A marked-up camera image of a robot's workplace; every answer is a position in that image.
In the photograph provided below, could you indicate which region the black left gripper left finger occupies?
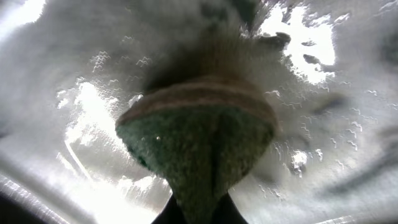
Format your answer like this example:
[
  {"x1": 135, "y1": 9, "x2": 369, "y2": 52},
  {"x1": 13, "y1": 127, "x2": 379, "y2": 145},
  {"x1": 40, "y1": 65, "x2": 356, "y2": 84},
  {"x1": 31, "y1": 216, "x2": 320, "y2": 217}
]
[{"x1": 151, "y1": 194, "x2": 187, "y2": 224}]

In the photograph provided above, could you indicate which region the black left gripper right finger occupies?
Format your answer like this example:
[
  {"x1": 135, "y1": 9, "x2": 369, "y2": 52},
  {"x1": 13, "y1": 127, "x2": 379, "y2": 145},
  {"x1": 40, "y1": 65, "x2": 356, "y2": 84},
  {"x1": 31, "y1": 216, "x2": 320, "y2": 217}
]
[{"x1": 213, "y1": 193, "x2": 248, "y2": 224}]

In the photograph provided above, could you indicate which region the black water tray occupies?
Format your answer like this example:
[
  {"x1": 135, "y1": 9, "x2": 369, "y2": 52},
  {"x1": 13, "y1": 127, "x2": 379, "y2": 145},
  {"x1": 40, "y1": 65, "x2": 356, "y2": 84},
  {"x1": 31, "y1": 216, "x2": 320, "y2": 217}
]
[{"x1": 1, "y1": 1, "x2": 397, "y2": 223}]

